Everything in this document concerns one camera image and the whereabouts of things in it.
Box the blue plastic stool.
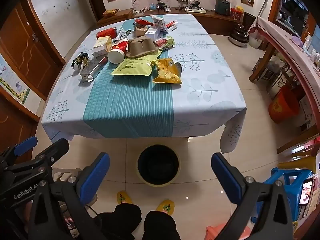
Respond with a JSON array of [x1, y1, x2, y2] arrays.
[[250, 167, 313, 227]]

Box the phone with lit screen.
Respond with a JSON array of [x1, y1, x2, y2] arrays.
[[299, 179, 313, 205]]

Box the red packet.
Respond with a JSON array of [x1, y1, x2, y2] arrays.
[[96, 27, 118, 40]]

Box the white set-top box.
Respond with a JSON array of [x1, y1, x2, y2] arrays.
[[185, 7, 207, 14]]

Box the person's left leg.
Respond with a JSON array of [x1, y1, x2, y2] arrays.
[[94, 203, 142, 240]]

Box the black and yellow wrapper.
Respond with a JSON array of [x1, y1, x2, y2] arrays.
[[71, 52, 90, 68]]

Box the white and blue box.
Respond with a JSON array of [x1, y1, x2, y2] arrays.
[[150, 14, 168, 32]]

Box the red basket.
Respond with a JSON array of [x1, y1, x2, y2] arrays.
[[230, 7, 244, 22]]

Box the person's right leg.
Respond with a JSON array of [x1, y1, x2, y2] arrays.
[[141, 210, 181, 240]]

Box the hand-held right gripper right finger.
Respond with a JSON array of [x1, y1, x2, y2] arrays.
[[211, 152, 293, 240]]

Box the yellow-green printed pouch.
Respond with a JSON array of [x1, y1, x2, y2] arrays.
[[110, 50, 163, 77]]

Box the red paper cup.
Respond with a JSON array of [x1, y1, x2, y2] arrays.
[[107, 38, 130, 64]]

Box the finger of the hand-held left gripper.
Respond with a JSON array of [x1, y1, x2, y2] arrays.
[[32, 138, 70, 171], [0, 136, 38, 167]]

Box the long silver box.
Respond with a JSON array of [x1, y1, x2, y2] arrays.
[[78, 56, 108, 82]]

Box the yellow snack bag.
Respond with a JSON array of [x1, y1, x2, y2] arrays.
[[152, 57, 183, 84]]

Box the red and white toothpaste box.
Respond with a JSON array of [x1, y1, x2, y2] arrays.
[[164, 20, 178, 32]]

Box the yellow slipper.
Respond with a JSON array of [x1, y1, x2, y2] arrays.
[[117, 191, 133, 205], [155, 199, 175, 215]]

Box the wooden drawer cabinet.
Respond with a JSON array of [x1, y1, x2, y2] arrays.
[[96, 8, 134, 27]]

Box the black bin with yellow rim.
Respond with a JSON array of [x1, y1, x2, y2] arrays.
[[136, 144, 180, 187]]

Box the blue leaf-print tablecloth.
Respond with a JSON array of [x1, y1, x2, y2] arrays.
[[41, 14, 247, 154]]

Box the pale yellow box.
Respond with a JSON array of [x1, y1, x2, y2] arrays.
[[92, 35, 112, 52]]

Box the wall poster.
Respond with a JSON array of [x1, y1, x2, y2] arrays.
[[0, 55, 31, 104]]

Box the beige and green carton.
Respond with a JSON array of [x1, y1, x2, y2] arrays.
[[132, 22, 148, 37]]

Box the brown wooden door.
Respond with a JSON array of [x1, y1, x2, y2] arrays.
[[0, 95, 38, 153], [0, 0, 67, 100]]

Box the white pot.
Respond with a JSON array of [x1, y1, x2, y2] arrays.
[[249, 36, 263, 48]]

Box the person's leg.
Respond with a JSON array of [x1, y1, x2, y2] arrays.
[[94, 203, 142, 240], [141, 210, 181, 240]]

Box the green and red snack bag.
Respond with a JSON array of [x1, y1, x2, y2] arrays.
[[154, 35, 175, 50]]

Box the purple and white box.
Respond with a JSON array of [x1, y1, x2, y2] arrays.
[[144, 26, 160, 42]]

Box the brown pulp cup carrier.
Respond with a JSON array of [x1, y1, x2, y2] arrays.
[[125, 36, 160, 58]]

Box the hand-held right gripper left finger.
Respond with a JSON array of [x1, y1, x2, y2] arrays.
[[27, 152, 110, 240]]

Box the black cooking pot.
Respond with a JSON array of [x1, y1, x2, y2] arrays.
[[229, 24, 249, 47]]

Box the red foil wrapper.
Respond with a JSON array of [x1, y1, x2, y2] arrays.
[[134, 19, 155, 28]]

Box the small white box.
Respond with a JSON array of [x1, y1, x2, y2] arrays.
[[91, 48, 109, 58]]

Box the orange plastic stool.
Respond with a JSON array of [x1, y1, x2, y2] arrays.
[[205, 224, 252, 240]]

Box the silver foil wrapper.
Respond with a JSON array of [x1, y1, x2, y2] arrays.
[[114, 29, 132, 43]]

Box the wooden television stand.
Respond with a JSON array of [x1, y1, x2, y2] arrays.
[[132, 6, 248, 34]]

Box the orange bucket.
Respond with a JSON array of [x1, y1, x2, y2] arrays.
[[268, 86, 300, 123]]

